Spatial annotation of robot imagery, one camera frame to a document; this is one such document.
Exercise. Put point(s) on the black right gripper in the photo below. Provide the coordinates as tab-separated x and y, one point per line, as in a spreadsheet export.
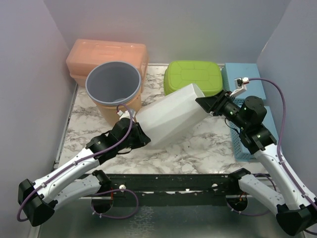
213	103

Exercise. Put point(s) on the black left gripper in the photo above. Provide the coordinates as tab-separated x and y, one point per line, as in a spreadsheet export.
142	138

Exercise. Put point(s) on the green plastic tray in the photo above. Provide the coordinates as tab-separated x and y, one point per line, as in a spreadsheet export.
205	74

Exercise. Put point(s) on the white faceted bin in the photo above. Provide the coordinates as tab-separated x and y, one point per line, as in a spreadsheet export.
167	119

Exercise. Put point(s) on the large blue perforated basket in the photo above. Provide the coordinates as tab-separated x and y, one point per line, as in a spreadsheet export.
231	71

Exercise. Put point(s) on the orange round bin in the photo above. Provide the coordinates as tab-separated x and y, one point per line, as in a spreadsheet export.
114	114

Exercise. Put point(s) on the small blue perforated basket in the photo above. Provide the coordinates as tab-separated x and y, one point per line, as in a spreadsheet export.
240	152

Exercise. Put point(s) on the blue-grey round bin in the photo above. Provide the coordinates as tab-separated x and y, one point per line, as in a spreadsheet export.
113	83

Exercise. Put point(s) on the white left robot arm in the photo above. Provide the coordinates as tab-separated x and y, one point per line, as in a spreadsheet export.
79	177

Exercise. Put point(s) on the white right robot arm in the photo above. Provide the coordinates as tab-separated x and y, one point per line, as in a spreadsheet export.
294	206

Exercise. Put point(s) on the orange plastic toolbox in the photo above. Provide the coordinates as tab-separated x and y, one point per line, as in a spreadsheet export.
85	55

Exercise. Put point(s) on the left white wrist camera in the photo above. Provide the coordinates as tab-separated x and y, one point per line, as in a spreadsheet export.
126	114

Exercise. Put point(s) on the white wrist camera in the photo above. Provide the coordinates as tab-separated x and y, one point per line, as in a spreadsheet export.
240	86
126	114

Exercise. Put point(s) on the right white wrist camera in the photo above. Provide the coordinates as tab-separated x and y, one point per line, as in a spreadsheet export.
240	86

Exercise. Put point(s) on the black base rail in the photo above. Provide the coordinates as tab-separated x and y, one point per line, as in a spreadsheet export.
170	190

